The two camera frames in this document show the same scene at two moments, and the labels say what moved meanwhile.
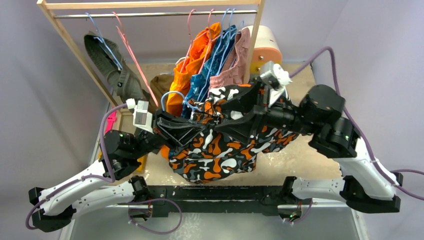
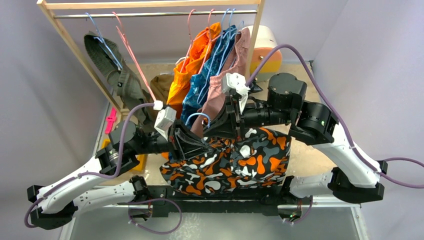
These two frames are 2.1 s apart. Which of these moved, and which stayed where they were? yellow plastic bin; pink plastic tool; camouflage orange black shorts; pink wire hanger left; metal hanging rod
Moved: camouflage orange black shorts
Stayed: metal hanging rod; yellow plastic bin; pink wire hanger left; pink plastic tool
